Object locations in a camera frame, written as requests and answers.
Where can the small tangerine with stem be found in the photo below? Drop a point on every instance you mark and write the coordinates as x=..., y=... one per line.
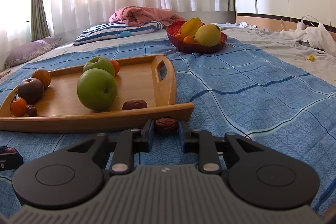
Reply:
x=17, y=107

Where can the red fruit bowl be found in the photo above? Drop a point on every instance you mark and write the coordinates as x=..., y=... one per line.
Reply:
x=197, y=48

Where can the pile of white clothes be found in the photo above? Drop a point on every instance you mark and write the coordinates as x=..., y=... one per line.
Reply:
x=312, y=35

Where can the pink quilt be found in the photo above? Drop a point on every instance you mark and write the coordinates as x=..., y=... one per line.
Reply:
x=147, y=14

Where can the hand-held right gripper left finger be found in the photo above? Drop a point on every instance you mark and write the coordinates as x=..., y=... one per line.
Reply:
x=149, y=136

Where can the white charger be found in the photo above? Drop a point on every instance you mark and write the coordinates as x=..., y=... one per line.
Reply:
x=302, y=25

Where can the small tangerine in bowl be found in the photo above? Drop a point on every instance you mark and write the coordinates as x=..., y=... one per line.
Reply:
x=189, y=39
x=179, y=36

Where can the blue checked blanket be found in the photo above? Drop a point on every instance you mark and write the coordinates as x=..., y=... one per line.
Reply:
x=236, y=87

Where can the yellow mango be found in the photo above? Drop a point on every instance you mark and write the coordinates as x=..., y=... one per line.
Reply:
x=208, y=35

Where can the blue striped pillow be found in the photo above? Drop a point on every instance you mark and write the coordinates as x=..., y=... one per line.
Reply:
x=110, y=32

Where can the red date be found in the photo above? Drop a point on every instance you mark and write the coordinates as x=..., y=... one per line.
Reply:
x=31, y=110
x=10, y=150
x=165, y=125
x=134, y=104

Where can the small white garment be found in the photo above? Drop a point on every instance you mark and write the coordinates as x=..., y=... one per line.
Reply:
x=246, y=25

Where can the large orange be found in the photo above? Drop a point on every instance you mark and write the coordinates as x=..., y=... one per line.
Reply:
x=42, y=77

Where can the wooden tray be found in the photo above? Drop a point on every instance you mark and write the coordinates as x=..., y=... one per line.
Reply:
x=141, y=82

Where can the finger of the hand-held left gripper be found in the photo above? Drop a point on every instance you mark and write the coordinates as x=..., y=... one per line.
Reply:
x=10, y=161

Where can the purple pillow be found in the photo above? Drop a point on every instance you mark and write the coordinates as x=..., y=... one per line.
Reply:
x=29, y=52

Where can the dark red apple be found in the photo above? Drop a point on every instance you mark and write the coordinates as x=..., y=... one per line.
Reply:
x=30, y=90

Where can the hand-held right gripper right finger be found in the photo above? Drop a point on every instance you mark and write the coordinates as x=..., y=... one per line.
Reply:
x=181, y=136

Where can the green apple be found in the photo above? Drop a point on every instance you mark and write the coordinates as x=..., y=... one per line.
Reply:
x=96, y=90
x=101, y=64

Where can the yellow starfruit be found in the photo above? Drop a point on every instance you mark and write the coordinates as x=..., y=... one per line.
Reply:
x=190, y=27

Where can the small yellow toy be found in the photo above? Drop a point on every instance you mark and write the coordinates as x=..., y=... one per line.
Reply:
x=311, y=57

